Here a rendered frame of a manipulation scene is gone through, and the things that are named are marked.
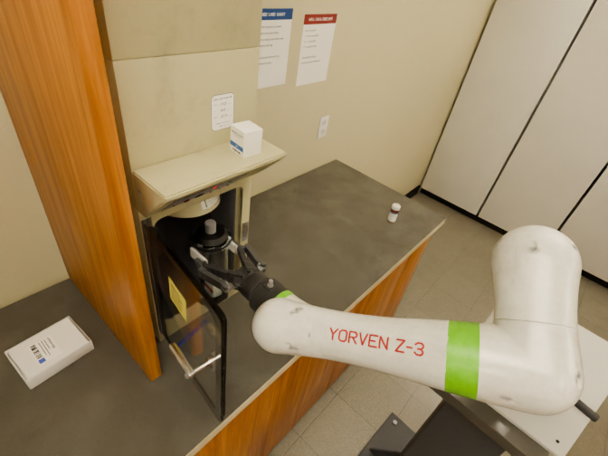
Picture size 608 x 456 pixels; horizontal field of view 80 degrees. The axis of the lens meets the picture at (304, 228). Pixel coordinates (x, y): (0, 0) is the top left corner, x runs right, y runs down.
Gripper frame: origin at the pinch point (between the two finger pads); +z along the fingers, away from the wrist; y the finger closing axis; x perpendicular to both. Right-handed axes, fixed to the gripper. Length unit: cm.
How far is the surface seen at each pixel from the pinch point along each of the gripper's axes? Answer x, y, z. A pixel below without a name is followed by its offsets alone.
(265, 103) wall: -15, -59, 45
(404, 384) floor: 121, -95, -52
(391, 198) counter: 27, -110, 0
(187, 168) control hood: -29.7, 8.8, -4.4
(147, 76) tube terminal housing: -46.7, 12.4, 0.7
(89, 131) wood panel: -42.1, 25.9, -5.9
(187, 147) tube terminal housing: -31.3, 5.2, 0.8
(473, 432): 42, -39, -79
